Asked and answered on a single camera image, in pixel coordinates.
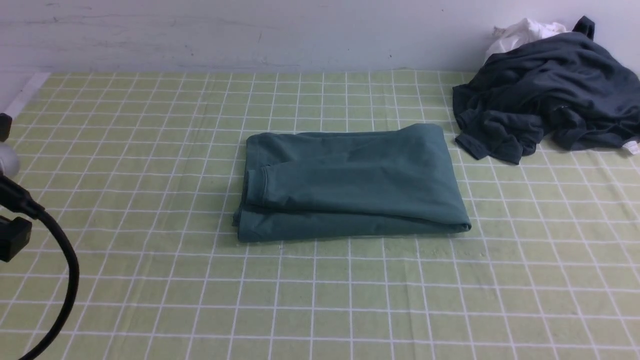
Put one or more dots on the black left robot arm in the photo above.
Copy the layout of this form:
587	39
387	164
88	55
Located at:
14	233

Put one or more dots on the white crumpled cloth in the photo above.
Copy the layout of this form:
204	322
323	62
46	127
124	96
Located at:
523	32

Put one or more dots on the dark grey crumpled garment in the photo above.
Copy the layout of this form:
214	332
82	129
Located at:
567	87

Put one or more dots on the green checkered tablecloth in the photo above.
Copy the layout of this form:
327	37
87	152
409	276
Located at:
144	172

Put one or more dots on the green long-sleeve shirt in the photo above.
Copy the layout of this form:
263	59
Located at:
325	185

